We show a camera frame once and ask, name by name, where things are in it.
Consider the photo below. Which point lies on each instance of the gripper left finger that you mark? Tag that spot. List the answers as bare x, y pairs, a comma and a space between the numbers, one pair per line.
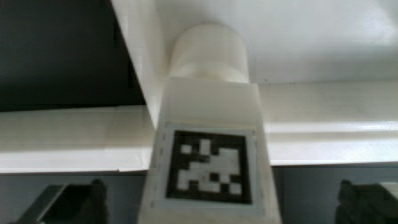
69, 204

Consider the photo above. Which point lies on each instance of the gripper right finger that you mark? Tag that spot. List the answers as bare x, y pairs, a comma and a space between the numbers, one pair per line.
367, 203

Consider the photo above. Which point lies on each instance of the white table leg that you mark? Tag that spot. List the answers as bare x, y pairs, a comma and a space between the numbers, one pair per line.
209, 181

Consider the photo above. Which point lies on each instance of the white square tabletop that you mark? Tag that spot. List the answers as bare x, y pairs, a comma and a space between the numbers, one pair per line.
321, 44

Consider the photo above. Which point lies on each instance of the white U-shaped fence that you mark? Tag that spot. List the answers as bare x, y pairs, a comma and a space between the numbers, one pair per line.
74, 140

